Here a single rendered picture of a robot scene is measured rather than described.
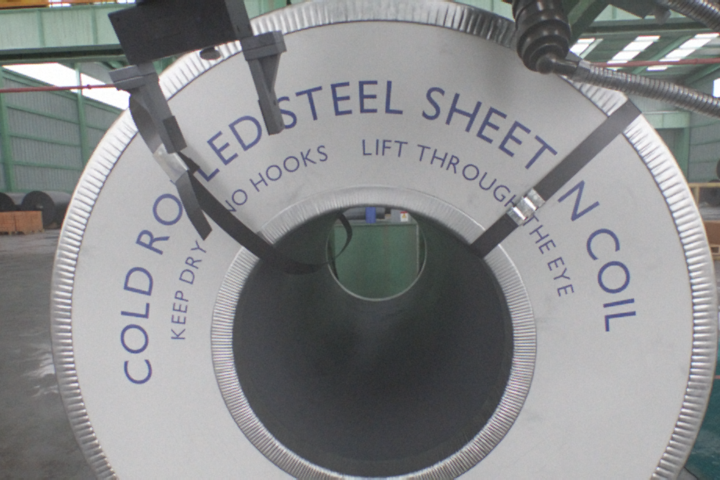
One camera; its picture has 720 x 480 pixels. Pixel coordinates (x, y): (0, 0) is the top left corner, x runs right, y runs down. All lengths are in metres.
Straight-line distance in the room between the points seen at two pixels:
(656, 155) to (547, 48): 0.34
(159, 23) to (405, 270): 2.89
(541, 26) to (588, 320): 0.48
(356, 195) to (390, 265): 2.56
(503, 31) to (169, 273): 0.70
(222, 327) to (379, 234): 2.51
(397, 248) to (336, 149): 2.55
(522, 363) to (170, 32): 0.70
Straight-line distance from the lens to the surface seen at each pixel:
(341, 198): 0.67
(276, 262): 0.72
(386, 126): 0.68
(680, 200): 0.83
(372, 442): 0.93
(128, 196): 0.80
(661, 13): 0.67
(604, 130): 0.77
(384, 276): 3.23
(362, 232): 3.18
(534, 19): 0.55
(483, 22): 0.74
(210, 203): 0.68
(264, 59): 0.47
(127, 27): 0.52
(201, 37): 0.48
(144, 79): 0.53
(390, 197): 0.67
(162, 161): 0.71
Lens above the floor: 1.04
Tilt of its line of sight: 6 degrees down
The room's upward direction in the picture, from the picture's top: 1 degrees counter-clockwise
